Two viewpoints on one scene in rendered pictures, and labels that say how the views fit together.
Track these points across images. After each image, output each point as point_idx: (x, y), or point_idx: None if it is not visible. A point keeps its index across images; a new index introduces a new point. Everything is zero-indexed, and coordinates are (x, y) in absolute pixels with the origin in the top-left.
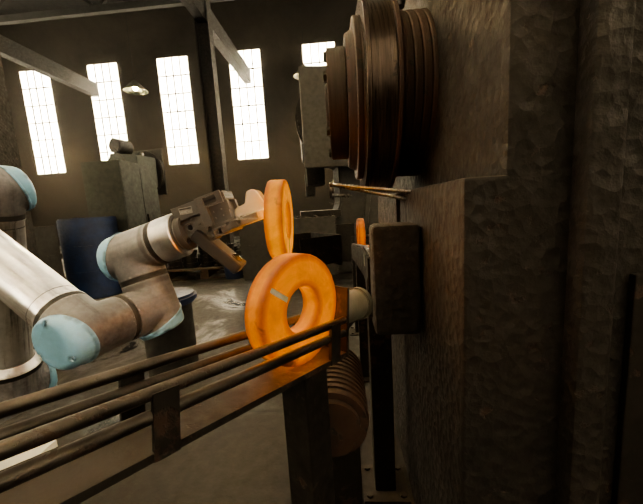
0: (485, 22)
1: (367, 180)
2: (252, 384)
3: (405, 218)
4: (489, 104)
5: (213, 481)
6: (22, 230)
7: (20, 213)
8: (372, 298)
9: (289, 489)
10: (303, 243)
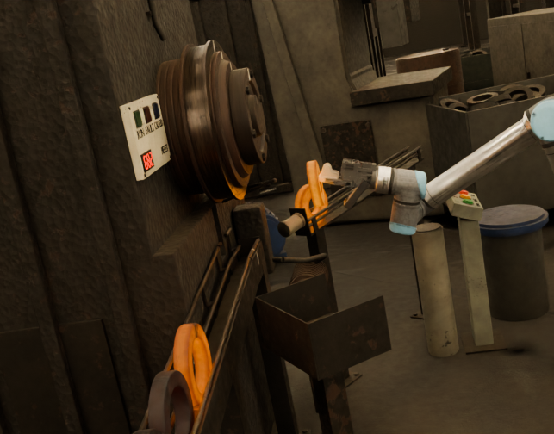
0: None
1: None
2: (328, 215)
3: (223, 218)
4: None
5: (451, 429)
6: (549, 157)
7: (541, 143)
8: (270, 250)
9: (376, 431)
10: (320, 281)
